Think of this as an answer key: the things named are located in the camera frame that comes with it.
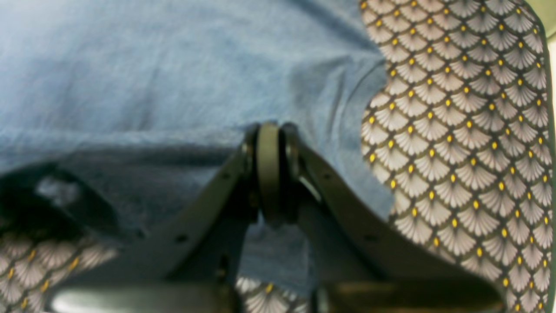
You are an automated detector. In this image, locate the fan patterned tablecloth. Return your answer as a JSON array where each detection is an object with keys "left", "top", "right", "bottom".
[{"left": 0, "top": 0, "right": 556, "bottom": 313}]

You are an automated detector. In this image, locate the blue T-shirt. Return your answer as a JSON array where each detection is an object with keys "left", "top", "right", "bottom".
[{"left": 0, "top": 0, "right": 396, "bottom": 300}]

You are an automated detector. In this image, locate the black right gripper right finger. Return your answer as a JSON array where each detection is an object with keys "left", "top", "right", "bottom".
[{"left": 278, "top": 123, "right": 506, "bottom": 313}]

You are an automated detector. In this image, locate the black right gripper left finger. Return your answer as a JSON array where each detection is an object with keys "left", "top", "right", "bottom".
[{"left": 48, "top": 123, "right": 280, "bottom": 313}]

